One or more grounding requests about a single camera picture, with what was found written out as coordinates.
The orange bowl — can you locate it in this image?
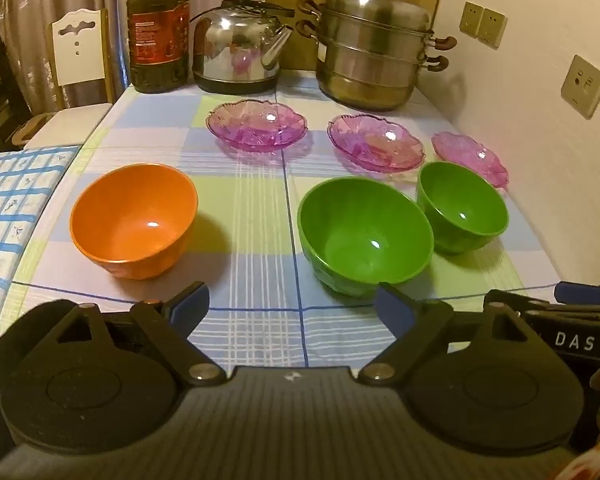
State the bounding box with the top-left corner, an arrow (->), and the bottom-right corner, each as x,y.
70,163 -> 199,281

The purple glass plate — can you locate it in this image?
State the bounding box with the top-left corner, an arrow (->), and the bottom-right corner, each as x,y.
327,113 -> 426,175
206,100 -> 308,153
431,131 -> 509,192

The checkered tablecloth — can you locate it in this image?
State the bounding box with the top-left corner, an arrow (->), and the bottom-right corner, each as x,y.
0,79 -> 566,372

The white chair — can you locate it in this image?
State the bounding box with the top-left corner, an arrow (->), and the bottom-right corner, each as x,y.
24,8 -> 117,150

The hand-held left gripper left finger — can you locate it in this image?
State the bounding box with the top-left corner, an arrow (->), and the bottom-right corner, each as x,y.
50,281 -> 228,387

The cooking oil bottle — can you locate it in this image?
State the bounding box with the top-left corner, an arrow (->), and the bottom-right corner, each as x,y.
126,0 -> 191,95

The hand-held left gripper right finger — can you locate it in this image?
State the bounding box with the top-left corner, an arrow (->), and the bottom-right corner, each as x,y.
357,282 -> 541,387

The small green bowl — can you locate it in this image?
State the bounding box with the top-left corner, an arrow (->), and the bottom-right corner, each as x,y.
416,161 -> 509,255

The blue white patterned cloth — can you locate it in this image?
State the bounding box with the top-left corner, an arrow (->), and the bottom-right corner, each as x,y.
0,146 -> 81,411

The steel kettle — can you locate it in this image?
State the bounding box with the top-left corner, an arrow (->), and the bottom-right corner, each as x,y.
190,0 -> 297,95

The steel steamer pot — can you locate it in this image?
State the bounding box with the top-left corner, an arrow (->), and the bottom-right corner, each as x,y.
295,0 -> 457,112

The large beige wall socket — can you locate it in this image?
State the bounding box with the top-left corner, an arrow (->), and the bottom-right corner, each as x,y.
560,55 -> 600,121

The large green bowl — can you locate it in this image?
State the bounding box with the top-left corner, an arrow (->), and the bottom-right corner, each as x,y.
297,176 -> 435,298

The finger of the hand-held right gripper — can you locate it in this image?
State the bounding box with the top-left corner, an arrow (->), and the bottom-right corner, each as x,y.
484,282 -> 600,312

